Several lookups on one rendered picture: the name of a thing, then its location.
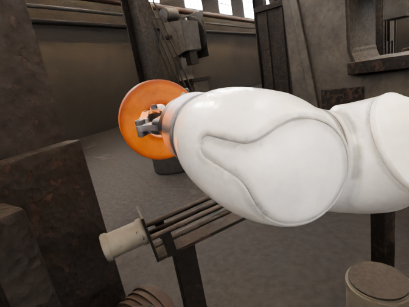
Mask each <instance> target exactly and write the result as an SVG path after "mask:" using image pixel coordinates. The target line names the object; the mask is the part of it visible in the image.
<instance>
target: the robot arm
mask: <svg viewBox="0 0 409 307"><path fill-rule="evenodd" d="M135 126H136V130H137V133H138V137H141V138H143V137H145V136H146V135H148V134H151V133H152V132H151V131H153V132H154V133H155V134H157V135H161V136H162V137H163V140H164V143H165V145H166V147H167V148H168V149H169V151H170V152H171V153H172V154H173V155H174V156H176V157H177V159H179V162H180V164H181V166H182V168H183V169H184V171H185V172H186V174H187V175H188V176H189V178H190V179H191V180H192V181H193V182H194V183H195V184H196V185H197V186H198V187H199V188H200V189H201V190H202V191H203V192H204V193H205V194H206V195H207V196H209V197H210V198H211V199H212V200H214V201H215V202H217V203H218V204H219V205H221V206H222V207H224V208H226V209H227V210H229V211H230V212H232V213H234V214H237V215H239V216H241V217H244V218H245V219H249V220H251V221H255V222H258V223H260V224H265V225H272V226H277V227H297V226H300V225H305V224H308V223H310V222H312V221H314V220H316V219H318V218H319V217H321V216H322V215H323V214H324V213H326V212H327V211H331V212H336V213H354V214H374V213H388V212H393V211H398V210H401V209H404V208H406V207H408V206H409V97H405V96H403V95H401V94H397V93H385V94H383V95H381V96H377V97H373V98H370V99H365V100H362V101H357V102H351V103H348V104H341V105H336V106H334V107H332V108H331V109H330V110H324V109H320V108H316V107H314V106H313V105H311V104H309V103H308V102H306V101H304V100H302V99H300V98H298V97H296V96H294V95H291V94H288V93H283V92H280V91H274V90H268V89H263V88H252V87H228V88H220V89H216V90H212V91H208V92H207V93H201V92H193V93H187V94H184V95H182V96H180V97H178V98H176V99H174V100H172V101H170V102H169V103H168V104H167V105H166V106H164V105H162V104H158V105H157V104H154V105H151V108H150V110H149V111H147V110H145V111H143V112H142V113H141V116H140V118H139V119H137V120H135Z"/></svg>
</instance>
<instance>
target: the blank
mask: <svg viewBox="0 0 409 307"><path fill-rule="evenodd" d="M187 93H188V92H187V91H186V90H185V89H184V88H183V87H182V86H180V85H179V84H177V83H174V82H171V81H168V80H148V81H145V82H142V83H140V84H138V85H136V86H135V87H133V88H132V89H131V90H130V91H129V92H128V93H127V94H126V96H125V97H124V99H123V101H122V103H121V106H120V109H119V116H118V120H119V128H120V130H121V134H122V136H123V137H124V140H125V141H126V143H127V144H128V145H129V146H130V147H131V148H132V149H133V150H134V151H135V152H136V153H138V154H140V155H142V156H143V157H146V158H151V159H155V160H162V159H167V158H171V157H174V155H173V154H172V153H171V152H170V151H169V149H168V148H167V147H166V145H165V143H164V140H163V137H162V136H161V135H154V134H152V133H151V134H148V135H146V136H145V137H143V138H141V137H138V133H137V130H136V126H135V120H137V119H139V118H140V116H141V113H142V112H143V111H145V110H147V111H148V110H149V109H150V108H151V105H154V104H157V105H158V104H164V105H167V104H168V103H169V102H170V101H172V100H174V99H176V98H178V97H180V96H182V95H184V94H187Z"/></svg>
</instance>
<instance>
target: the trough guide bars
mask: <svg viewBox="0 0 409 307"><path fill-rule="evenodd" d="M209 200H211V198H210V197H209V196H206V197H204V198H202V199H199V200H197V201H194V202H192V203H190V204H188V205H185V206H183V207H181V208H179V209H177V210H174V211H171V212H169V213H167V214H165V215H163V216H160V217H158V218H156V219H154V220H151V221H149V222H146V226H147V228H148V227H151V226H152V225H155V228H152V229H150V230H149V233H150V236H151V239H152V241H153V240H155V239H157V238H160V239H161V240H159V241H157V242H154V243H153V244H154V246H155V248H157V247H160V246H162V245H164V247H165V250H166V252H167V255H168V257H171V256H173V255H175V254H177V253H178V252H177V248H176V247H175V243H174V241H173V240H174V239H176V238H179V237H181V236H183V235H185V234H187V233H190V232H192V231H194V230H196V229H198V228H200V227H202V226H204V225H206V224H209V223H211V222H213V221H215V220H217V219H220V218H221V217H223V216H226V215H227V214H230V213H232V212H230V211H229V210H224V211H221V212H219V213H217V214H215V215H213V216H211V217H209V218H207V219H204V220H202V221H200V222H198V223H196V224H193V225H191V226H190V227H187V228H185V229H183V230H180V231H178V232H176V233H174V234H172V235H171V232H172V231H175V230H177V229H179V228H181V227H183V226H185V225H187V224H190V223H192V222H194V221H197V220H199V219H201V218H202V217H205V216H207V215H209V214H212V213H214V212H216V211H218V210H221V209H222V208H224V207H222V206H221V205H219V204H218V203H217V202H215V201H213V202H211V203H208V204H206V205H203V206H201V207H199V208H197V209H195V210H192V211H190V212H188V213H186V214H184V215H181V216H179V217H177V218H174V219H172V220H171V221H168V222H166V223H164V220H166V219H168V218H170V217H173V216H175V215H177V214H180V213H182V212H184V211H187V210H189V209H191V208H193V207H195V206H198V205H200V204H202V203H205V202H207V201H209Z"/></svg>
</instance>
